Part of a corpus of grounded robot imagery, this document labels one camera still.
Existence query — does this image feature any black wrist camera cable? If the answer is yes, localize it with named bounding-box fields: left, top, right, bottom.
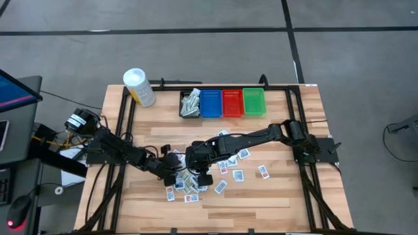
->
left=143, top=144, right=161, bottom=159

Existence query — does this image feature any black keyboard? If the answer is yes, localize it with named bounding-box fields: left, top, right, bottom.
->
left=0, top=168, right=13, bottom=206

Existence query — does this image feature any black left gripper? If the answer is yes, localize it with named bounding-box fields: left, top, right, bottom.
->
left=155, top=143, right=190, bottom=188

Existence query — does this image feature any black floor cable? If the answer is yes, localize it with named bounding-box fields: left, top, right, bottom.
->
left=382, top=123, right=418, bottom=163

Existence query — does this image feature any green slotted plastic basket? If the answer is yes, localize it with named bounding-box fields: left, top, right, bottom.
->
left=242, top=87, right=267, bottom=118

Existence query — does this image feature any grey stand foot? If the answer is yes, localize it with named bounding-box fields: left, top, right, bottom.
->
left=387, top=114, right=418, bottom=134

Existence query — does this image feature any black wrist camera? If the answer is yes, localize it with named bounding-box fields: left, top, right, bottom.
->
left=214, top=136, right=234, bottom=154
left=165, top=155, right=180, bottom=170

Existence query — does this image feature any black slotted plastic basket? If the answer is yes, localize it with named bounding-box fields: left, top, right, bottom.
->
left=178, top=89, right=201, bottom=119

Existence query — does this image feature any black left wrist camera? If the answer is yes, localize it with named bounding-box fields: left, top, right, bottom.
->
left=165, top=155, right=180, bottom=170

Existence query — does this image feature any monitor with blue screen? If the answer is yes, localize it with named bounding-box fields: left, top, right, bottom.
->
left=0, top=68, right=44, bottom=114

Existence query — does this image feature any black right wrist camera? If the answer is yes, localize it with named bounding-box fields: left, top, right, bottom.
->
left=214, top=136, right=234, bottom=154

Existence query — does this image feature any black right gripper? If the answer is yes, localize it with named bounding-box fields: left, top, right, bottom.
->
left=185, top=140, right=216, bottom=187

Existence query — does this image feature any black diagonal support beam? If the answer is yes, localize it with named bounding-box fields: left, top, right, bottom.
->
left=31, top=123, right=89, bottom=179

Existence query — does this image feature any blue slotted plastic basket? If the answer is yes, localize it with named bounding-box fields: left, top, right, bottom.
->
left=199, top=89, right=224, bottom=119

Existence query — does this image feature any white paper sheet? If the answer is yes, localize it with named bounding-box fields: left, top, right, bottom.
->
left=60, top=145, right=87, bottom=187

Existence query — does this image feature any smartphone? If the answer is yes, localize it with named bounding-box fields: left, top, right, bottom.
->
left=0, top=119, right=10, bottom=153

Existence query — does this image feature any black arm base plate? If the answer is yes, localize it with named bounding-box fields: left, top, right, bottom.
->
left=86, top=138, right=133, bottom=165
left=291, top=136, right=342, bottom=165

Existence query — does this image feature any thin black cable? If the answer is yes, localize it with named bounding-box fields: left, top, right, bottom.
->
left=40, top=89, right=103, bottom=110

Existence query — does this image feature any laptop with blue screen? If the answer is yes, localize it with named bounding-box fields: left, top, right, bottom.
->
left=0, top=75, right=44, bottom=166

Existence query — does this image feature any black cable along frame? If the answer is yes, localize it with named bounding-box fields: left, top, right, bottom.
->
left=84, top=163, right=108, bottom=227

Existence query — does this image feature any white wipes canister yellow label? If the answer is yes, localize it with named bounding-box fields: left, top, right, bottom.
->
left=122, top=67, right=157, bottom=108

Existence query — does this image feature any red slotted plastic basket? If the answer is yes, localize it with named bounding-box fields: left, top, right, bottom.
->
left=221, top=89, right=245, bottom=118

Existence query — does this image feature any black computer mouse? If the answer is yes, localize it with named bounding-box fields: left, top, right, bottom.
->
left=6, top=195, right=33, bottom=231

